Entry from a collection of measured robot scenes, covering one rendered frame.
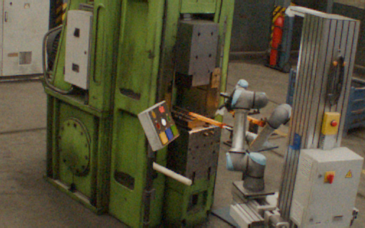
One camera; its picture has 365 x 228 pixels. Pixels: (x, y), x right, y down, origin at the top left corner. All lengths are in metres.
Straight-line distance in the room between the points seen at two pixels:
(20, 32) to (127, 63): 4.93
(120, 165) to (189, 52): 1.19
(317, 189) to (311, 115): 0.44
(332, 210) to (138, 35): 2.06
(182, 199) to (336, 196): 1.67
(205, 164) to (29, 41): 5.32
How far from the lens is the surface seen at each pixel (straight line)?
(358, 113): 8.29
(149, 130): 3.98
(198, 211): 4.94
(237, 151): 3.73
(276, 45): 12.02
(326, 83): 3.40
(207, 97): 4.85
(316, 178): 3.33
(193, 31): 4.35
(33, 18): 9.41
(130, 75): 4.60
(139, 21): 4.48
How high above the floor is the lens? 2.34
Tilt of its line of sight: 17 degrees down
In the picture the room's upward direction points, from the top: 5 degrees clockwise
